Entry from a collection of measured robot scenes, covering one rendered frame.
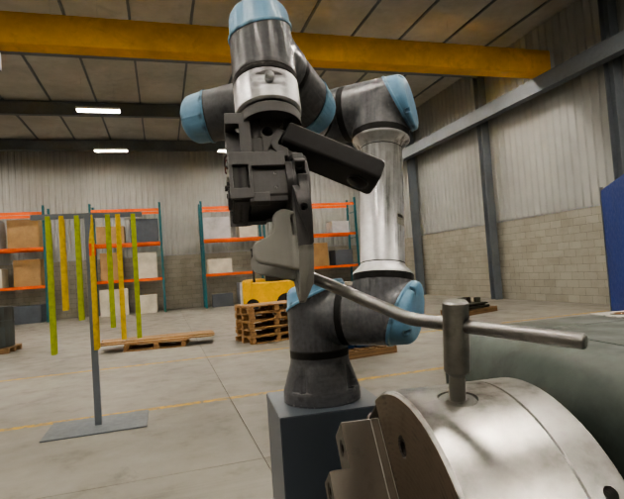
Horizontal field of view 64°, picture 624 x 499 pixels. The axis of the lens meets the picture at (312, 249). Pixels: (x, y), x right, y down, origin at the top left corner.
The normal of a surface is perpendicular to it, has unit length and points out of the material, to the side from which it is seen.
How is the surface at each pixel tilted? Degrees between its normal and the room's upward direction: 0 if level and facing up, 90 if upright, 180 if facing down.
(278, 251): 75
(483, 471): 39
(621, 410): 61
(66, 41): 90
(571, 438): 32
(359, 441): 53
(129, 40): 90
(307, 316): 90
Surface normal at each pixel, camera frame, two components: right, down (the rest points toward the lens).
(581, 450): 0.05, -0.83
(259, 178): 0.15, -0.36
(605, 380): -0.70, -0.70
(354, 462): 0.11, -0.64
